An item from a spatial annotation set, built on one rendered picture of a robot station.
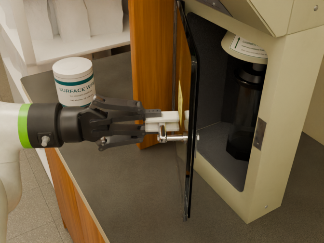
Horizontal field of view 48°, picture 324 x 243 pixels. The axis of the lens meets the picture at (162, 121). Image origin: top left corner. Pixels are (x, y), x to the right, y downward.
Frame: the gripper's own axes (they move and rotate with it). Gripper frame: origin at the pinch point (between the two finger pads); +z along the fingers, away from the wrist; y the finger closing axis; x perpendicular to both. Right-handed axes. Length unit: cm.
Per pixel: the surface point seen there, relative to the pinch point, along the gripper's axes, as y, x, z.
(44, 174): -120, 113, -70
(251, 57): 12.5, 3.0, 17.7
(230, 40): 13.9, 8.2, 14.6
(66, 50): -28, 99, -39
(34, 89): -26, 59, -45
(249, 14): 24.9, -7.6, 13.0
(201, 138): -18.4, 16.9, 11.8
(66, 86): -15, 43, -29
